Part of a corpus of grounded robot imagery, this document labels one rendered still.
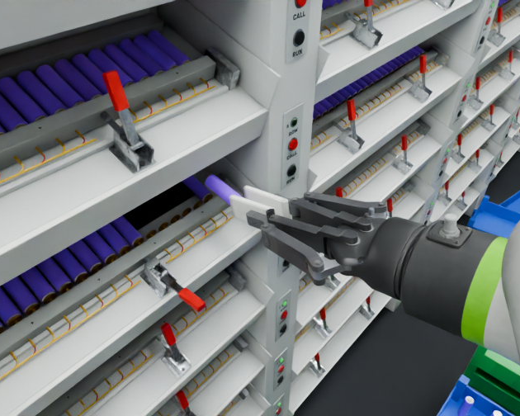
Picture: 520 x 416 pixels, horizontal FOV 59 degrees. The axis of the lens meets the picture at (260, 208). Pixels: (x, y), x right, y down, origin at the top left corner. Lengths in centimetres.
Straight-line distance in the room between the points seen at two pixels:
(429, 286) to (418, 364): 125
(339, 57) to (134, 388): 56
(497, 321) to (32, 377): 45
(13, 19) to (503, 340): 42
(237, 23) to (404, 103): 54
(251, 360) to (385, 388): 70
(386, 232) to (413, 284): 6
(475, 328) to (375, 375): 120
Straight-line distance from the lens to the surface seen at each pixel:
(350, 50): 73
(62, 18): 39
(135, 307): 58
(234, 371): 95
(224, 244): 64
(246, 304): 80
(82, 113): 49
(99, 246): 60
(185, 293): 55
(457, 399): 122
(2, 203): 45
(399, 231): 43
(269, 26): 53
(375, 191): 106
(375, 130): 91
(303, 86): 61
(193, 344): 76
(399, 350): 166
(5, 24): 37
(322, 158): 80
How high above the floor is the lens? 134
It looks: 40 degrees down
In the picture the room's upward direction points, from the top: straight up
